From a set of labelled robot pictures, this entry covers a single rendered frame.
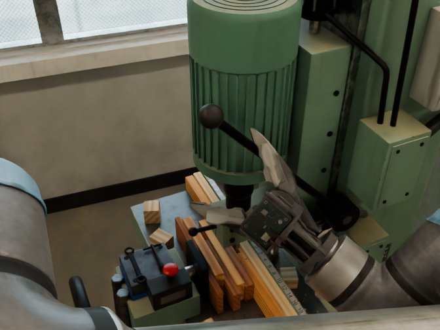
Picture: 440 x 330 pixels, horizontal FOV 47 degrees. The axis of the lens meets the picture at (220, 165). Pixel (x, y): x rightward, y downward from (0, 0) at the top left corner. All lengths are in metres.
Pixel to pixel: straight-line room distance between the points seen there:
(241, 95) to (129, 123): 1.71
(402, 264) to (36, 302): 0.50
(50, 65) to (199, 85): 1.45
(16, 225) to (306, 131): 0.62
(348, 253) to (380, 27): 0.35
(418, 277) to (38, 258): 0.49
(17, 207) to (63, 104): 1.98
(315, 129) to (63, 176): 1.84
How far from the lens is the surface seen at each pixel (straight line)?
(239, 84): 0.78
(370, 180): 0.92
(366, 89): 0.89
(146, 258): 1.04
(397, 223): 1.19
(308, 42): 0.86
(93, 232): 2.55
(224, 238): 1.03
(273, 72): 0.78
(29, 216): 0.40
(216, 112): 0.68
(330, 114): 0.92
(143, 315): 1.01
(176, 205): 1.29
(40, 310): 0.33
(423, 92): 0.92
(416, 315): 0.52
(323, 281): 0.72
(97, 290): 2.31
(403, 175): 0.93
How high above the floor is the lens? 1.77
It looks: 38 degrees down
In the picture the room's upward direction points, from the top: straight up
